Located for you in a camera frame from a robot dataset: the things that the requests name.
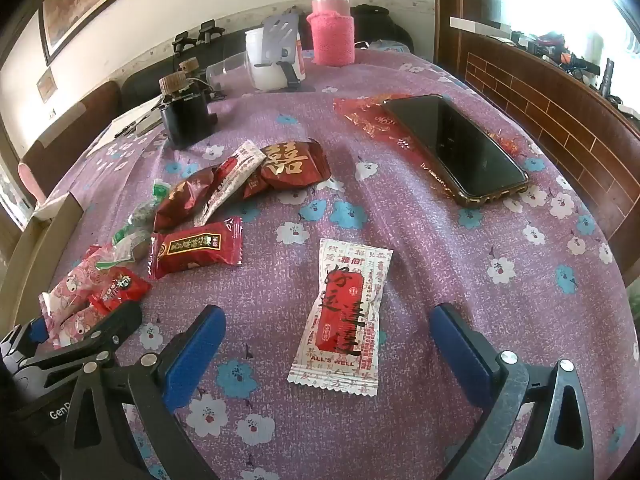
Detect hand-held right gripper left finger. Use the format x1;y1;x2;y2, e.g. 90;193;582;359
60;304;227;480

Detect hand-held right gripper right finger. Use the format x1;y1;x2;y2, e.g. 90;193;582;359
429;302;596;480

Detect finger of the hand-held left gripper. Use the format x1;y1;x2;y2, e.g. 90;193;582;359
20;301;144;386
0;317;51;366

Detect pink printed snack packet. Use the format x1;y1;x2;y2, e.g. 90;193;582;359
39;244;120;313
50;307;108;350

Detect dark red picture snack packet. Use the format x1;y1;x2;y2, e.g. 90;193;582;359
152;166;221;233

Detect small shiny red packet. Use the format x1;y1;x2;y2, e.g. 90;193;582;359
242;170;273;201

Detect small red round-logo packet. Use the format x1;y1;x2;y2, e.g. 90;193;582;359
87;266;152;317

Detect clear packet green edges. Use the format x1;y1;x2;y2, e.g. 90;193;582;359
95;227;153;272

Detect purple floral cloth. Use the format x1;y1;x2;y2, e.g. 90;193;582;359
45;45;632;480

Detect red packet black label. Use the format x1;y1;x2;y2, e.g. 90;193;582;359
148;216;244;281

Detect green white wrapped candy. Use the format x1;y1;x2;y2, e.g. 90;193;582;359
129;179;173;226

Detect pink object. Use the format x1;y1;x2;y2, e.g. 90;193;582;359
17;160;47;202

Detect narrow white red snack packet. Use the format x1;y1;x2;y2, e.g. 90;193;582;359
192;140;267;227

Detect white paper sheet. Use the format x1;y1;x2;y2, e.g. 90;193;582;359
85;97;168;158

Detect brown sofa section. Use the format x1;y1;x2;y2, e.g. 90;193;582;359
20;80;123;198

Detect black smartphone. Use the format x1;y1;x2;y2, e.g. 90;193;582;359
382;94;530;207

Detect notebook with pen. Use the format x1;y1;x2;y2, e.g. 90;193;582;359
134;110;166;136

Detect dark red packet gold character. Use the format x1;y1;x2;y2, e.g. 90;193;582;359
257;137;332;191

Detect large black cork-lid jar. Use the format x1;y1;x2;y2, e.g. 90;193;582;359
159;71;219;150

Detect black sofa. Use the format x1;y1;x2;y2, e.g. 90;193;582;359
120;22;313;108

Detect red plastic bag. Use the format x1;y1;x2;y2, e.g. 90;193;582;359
334;94;523;171

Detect wooden brick-pattern panel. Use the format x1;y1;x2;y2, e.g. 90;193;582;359
434;0;640;286

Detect small black cork-lid jar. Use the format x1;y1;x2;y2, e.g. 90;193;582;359
177;58;226;101

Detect clear plastic cup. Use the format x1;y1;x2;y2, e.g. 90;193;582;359
205;54;251;98

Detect white cup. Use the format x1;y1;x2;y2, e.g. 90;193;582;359
244;27;307;93

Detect windowsill clutter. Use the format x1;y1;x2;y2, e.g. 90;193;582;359
510;25;640;116

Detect grey phone stand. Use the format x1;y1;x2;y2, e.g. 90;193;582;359
252;12;317;93

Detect black bag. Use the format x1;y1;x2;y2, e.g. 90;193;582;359
350;4;415;53

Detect pink sleeved bottle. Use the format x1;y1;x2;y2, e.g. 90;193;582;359
306;0;356;67

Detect small wall frame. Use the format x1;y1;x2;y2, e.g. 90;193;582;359
36;67;58;103

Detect black clamp mount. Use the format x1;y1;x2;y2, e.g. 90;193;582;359
197;20;223;47
171;31;197;58

